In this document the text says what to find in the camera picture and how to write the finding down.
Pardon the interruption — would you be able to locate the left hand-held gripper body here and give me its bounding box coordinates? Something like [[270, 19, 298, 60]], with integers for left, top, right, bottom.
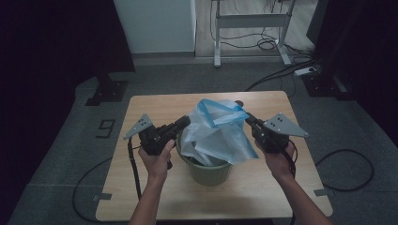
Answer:
[[123, 113, 181, 157]]

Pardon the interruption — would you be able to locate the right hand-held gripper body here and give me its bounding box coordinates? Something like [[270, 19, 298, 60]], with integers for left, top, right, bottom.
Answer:
[[252, 112, 309, 154]]

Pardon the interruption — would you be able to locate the white blue-edged plastic bag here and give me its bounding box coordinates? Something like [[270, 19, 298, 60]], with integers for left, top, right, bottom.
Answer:
[[179, 98, 260, 167]]

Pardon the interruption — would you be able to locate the green plastic bin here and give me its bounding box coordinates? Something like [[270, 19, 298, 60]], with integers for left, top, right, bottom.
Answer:
[[175, 130, 233, 188]]

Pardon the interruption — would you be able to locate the person's left hand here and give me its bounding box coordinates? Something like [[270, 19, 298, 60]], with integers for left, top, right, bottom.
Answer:
[[138, 139, 176, 186]]

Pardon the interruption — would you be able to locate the person's right hand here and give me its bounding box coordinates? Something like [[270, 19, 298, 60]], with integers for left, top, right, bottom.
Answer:
[[254, 141, 297, 186]]

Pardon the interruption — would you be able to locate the black stand base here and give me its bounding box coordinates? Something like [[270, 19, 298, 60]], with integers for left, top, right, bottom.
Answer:
[[301, 73, 355, 101], [84, 73, 130, 107]]

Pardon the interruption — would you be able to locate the white power strip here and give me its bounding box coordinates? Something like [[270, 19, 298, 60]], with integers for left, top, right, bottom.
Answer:
[[294, 66, 322, 77]]

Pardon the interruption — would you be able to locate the white cabinet panel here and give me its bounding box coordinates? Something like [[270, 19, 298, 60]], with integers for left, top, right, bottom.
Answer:
[[113, 0, 197, 54]]

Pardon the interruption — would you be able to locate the black curtain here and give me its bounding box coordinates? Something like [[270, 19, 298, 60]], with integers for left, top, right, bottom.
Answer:
[[0, 0, 136, 217], [306, 0, 398, 148]]

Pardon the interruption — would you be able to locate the left hand-held gripper cable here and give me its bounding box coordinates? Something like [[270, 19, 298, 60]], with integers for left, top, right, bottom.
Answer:
[[72, 137, 143, 223]]

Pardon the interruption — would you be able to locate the hand-held gripper cable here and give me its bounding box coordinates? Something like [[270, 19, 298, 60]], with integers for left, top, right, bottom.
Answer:
[[72, 137, 143, 223], [281, 139, 375, 225]]

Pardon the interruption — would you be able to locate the thick black floor cable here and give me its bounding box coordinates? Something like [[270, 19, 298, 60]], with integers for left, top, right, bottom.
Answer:
[[244, 57, 320, 92]]

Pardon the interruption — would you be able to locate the tangle of black cables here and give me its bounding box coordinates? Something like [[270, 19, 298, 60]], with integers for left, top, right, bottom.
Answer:
[[209, 0, 314, 57]]

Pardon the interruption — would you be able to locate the white metal desk frame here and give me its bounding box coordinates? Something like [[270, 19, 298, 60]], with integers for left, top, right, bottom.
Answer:
[[211, 0, 297, 68]]

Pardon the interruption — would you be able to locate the right hand-held gripper cable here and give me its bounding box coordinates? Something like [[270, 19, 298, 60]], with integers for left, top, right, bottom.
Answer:
[[281, 139, 375, 225]]

